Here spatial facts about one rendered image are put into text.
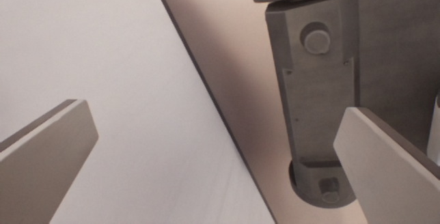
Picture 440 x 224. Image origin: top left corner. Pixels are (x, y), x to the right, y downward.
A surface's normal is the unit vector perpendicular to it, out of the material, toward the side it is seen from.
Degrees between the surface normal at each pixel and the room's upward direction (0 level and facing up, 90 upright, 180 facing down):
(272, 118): 0
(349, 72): 0
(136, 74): 90
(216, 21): 0
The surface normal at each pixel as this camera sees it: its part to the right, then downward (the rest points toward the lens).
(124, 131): 0.88, -0.25
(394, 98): -0.24, 0.50
